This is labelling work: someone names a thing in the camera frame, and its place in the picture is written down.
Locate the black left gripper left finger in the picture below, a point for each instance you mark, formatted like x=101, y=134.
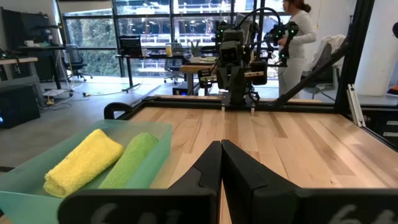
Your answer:
x=205, y=174

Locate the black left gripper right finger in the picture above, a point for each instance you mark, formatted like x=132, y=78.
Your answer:
x=245, y=186

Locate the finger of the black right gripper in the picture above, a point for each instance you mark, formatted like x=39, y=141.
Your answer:
x=224, y=81
x=238, y=81

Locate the green microfiber towel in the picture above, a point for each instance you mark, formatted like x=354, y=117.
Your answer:
x=132, y=161

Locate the yellow microfiber towel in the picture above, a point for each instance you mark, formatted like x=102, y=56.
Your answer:
x=82, y=165

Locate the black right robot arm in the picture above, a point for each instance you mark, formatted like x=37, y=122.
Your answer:
x=237, y=98

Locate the black background robot arm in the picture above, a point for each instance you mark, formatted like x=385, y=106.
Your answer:
x=287, y=40

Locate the teal plastic basket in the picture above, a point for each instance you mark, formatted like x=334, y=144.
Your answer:
x=28, y=199

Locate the wooden background table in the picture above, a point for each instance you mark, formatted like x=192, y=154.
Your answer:
x=194, y=68

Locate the person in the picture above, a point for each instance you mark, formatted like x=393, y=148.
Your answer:
x=300, y=46

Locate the black office chair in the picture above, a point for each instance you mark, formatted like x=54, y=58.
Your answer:
x=174, y=67
x=323, y=81
x=74, y=62

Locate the yellow drink cup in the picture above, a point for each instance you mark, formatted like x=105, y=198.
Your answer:
x=168, y=50

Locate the white garment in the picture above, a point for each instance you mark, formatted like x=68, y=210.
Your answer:
x=329, y=46

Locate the black standing desk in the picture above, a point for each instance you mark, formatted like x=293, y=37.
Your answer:
x=140, y=56

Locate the black perforated computer case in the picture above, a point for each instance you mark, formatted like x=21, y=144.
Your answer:
x=130, y=46

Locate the silver aluminium bar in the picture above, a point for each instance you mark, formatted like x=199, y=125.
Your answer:
x=356, y=105

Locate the white power strip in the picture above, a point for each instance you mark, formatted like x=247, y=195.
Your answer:
x=56, y=92

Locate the black computer tower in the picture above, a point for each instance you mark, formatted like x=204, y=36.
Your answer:
x=18, y=105

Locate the white mug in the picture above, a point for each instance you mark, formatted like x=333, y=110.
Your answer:
x=28, y=43

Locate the black shelf unit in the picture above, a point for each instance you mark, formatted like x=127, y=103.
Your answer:
x=28, y=28

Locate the wooden top side desk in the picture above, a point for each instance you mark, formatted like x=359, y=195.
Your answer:
x=17, y=60

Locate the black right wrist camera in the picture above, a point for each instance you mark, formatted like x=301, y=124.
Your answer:
x=230, y=51

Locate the black aluminium table frame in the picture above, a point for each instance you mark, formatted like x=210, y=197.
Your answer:
x=295, y=109

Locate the black window frame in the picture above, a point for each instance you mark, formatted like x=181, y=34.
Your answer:
x=115, y=31

